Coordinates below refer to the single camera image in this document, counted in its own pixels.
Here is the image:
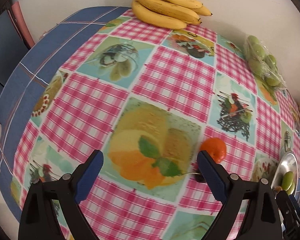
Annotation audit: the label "silver metal plate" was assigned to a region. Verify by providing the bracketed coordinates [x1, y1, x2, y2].
[270, 151, 299, 196]

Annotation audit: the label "yellow banana bunch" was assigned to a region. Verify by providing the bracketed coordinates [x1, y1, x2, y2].
[132, 0, 212, 30]

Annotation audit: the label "plastic pack green jujubes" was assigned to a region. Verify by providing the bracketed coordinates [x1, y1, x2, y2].
[243, 35, 286, 90]

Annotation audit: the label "pink chair back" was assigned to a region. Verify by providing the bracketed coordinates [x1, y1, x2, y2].
[12, 2, 35, 48]

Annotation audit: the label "green jujube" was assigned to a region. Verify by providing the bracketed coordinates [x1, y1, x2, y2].
[286, 181, 295, 195]

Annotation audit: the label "large green jujube fruit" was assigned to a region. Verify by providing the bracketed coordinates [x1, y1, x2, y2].
[281, 171, 294, 191]

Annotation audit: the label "blue plaid undercloth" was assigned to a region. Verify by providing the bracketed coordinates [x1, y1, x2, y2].
[0, 7, 127, 220]

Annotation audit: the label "pink checkered fruit tablecloth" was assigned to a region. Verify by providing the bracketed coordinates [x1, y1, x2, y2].
[10, 9, 300, 239]

